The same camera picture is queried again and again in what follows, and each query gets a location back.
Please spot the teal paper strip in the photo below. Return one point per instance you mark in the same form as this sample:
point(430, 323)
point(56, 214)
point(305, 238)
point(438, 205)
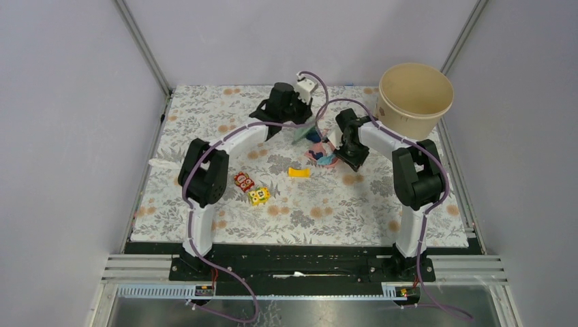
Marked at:
point(327, 160)

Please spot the yellow owl puzzle piece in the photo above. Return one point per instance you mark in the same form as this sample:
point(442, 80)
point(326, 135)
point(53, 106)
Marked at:
point(258, 196)

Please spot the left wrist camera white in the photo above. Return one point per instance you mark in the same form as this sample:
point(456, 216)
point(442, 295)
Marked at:
point(304, 87)

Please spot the blue paper scrap back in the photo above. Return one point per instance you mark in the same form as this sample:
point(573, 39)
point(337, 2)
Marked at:
point(316, 148)

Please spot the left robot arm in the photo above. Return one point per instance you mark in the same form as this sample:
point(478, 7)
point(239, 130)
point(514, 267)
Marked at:
point(204, 172)

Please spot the red owl puzzle piece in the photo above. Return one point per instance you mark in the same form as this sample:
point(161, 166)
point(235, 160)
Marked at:
point(243, 181)

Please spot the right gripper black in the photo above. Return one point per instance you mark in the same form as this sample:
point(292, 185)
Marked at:
point(355, 163)

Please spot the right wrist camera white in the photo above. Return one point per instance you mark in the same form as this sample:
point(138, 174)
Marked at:
point(335, 138)

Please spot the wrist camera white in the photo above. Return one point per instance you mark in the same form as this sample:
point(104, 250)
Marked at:
point(304, 87)
point(335, 138)

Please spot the yellow curved wooden block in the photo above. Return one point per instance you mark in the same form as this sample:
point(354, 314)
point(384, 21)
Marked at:
point(299, 173)

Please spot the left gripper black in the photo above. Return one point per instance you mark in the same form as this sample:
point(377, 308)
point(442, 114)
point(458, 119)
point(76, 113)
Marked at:
point(306, 109)

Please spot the teal hand brush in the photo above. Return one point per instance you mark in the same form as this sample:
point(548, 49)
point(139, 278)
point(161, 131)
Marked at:
point(308, 133)

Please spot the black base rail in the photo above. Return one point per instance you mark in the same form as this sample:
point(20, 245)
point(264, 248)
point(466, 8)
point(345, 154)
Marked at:
point(380, 264)

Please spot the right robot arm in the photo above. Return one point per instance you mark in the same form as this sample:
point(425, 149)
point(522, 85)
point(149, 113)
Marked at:
point(418, 180)

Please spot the beige paper bucket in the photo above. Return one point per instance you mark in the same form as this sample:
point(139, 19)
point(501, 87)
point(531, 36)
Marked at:
point(412, 98)

